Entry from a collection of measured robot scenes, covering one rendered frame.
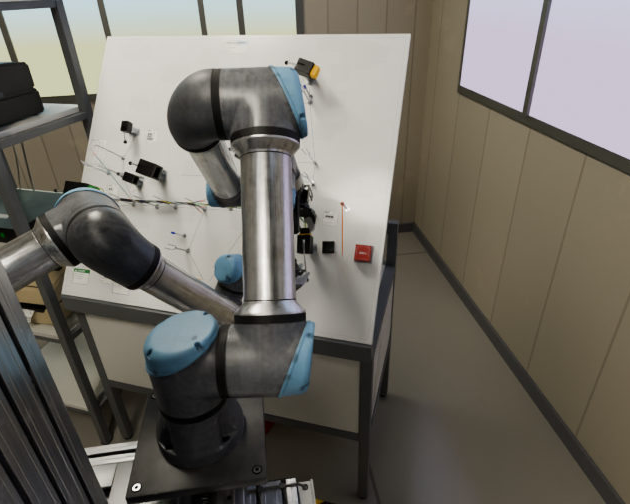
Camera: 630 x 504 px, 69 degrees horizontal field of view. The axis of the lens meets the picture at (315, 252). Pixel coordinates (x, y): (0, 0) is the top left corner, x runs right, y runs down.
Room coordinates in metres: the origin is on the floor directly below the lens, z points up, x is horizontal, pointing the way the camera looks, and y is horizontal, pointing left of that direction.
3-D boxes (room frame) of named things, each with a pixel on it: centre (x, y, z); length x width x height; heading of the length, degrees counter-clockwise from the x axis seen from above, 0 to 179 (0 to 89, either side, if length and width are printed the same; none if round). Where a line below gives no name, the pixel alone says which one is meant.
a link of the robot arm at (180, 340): (0.55, 0.21, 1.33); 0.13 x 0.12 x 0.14; 90
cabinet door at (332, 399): (1.21, 0.13, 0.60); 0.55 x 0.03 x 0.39; 73
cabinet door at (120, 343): (1.37, 0.65, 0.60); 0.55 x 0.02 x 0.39; 73
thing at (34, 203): (1.67, 1.18, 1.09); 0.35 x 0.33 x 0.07; 73
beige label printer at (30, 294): (1.66, 1.13, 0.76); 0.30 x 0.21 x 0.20; 166
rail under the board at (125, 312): (1.27, 0.39, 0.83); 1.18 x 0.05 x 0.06; 73
